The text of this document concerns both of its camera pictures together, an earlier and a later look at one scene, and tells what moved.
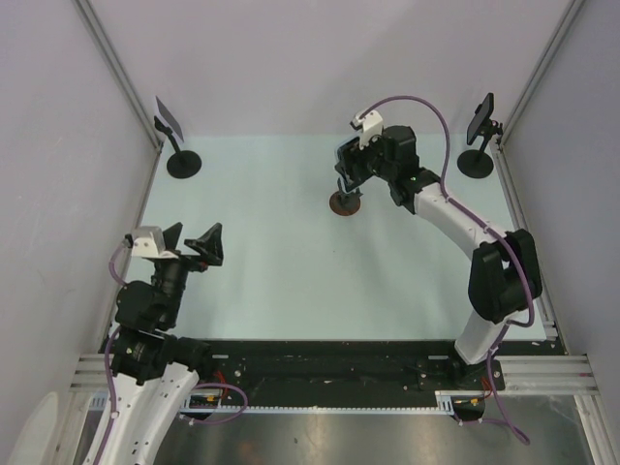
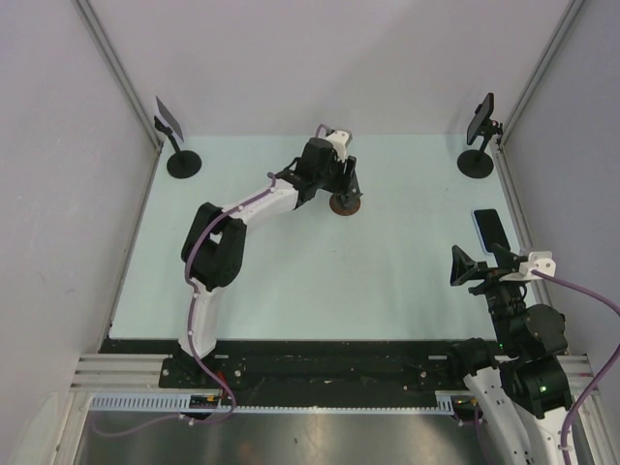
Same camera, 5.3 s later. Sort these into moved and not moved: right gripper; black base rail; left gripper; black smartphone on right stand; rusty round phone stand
Moved: right gripper; left gripper
Not moved: rusty round phone stand; black smartphone on right stand; black base rail
